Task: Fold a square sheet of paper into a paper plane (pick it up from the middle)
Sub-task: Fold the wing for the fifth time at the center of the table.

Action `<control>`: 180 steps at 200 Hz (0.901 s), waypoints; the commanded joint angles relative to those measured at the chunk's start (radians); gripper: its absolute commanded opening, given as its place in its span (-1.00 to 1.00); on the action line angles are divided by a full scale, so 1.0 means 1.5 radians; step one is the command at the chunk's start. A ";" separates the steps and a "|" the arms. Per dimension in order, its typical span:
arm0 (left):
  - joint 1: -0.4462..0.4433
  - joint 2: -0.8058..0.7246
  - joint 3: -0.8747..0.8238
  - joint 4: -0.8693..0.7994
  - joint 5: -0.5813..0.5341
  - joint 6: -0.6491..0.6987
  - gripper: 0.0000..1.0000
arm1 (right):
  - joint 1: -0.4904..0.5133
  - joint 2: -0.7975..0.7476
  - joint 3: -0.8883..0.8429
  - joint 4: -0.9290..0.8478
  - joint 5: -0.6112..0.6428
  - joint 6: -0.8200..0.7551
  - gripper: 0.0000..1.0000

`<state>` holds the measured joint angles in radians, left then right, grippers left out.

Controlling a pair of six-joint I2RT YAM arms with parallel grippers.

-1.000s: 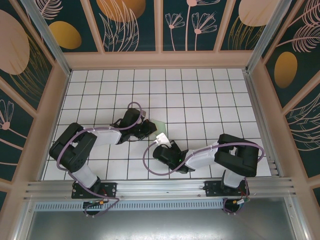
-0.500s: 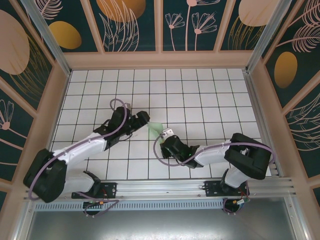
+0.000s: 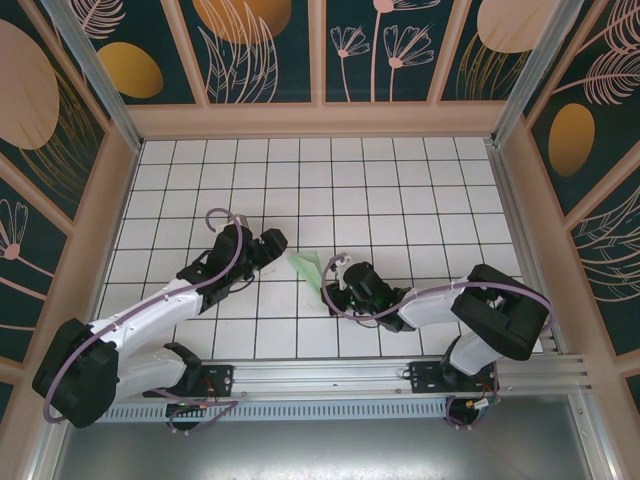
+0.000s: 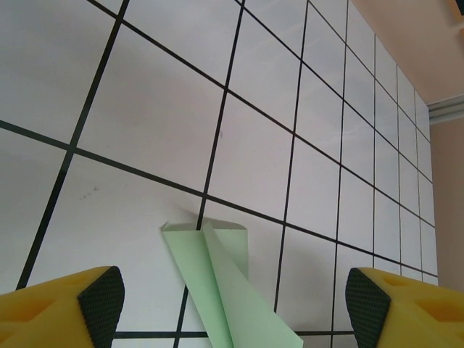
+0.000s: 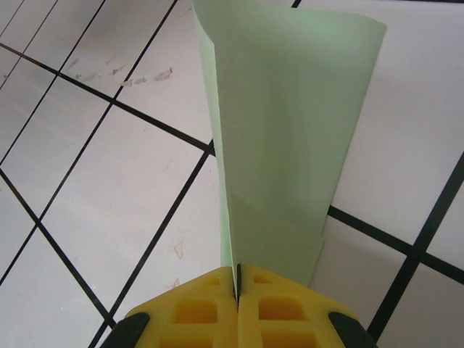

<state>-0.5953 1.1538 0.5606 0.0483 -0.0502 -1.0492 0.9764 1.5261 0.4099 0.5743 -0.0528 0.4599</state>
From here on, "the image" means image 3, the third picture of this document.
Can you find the aluminium corner post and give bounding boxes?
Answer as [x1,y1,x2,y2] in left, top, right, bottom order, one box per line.
[40,0,145,152]
[489,0,577,147]

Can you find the aluminium side rail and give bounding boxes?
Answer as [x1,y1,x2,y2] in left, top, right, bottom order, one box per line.
[487,142,569,356]

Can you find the long aluminium mounting rail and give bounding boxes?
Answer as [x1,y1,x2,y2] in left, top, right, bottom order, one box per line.
[47,353,595,402]

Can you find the grey metal sheet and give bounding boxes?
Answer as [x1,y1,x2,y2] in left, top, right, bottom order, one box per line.
[47,394,619,480]

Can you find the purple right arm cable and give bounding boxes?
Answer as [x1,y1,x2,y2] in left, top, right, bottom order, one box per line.
[320,253,555,431]

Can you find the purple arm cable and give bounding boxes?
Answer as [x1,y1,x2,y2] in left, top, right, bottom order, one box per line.
[42,208,251,435]
[320,253,555,431]

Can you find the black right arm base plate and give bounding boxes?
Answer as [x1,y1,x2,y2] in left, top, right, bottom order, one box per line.
[408,360,500,396]

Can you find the grey slotted cable duct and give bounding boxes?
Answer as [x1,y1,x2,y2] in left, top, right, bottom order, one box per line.
[102,402,451,423]

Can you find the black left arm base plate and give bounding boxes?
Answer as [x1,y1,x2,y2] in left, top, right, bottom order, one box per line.
[143,363,235,399]

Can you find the light green cloth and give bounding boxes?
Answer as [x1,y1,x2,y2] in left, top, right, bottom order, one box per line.
[288,248,324,292]

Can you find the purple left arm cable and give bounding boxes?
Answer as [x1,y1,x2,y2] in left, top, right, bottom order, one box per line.
[42,208,251,435]

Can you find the small electronics board with connector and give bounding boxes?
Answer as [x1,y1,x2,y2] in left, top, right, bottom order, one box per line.
[464,394,501,414]
[166,399,221,417]

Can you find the aluminium frame bar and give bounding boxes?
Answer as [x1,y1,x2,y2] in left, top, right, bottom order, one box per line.
[27,422,71,480]
[569,384,619,480]

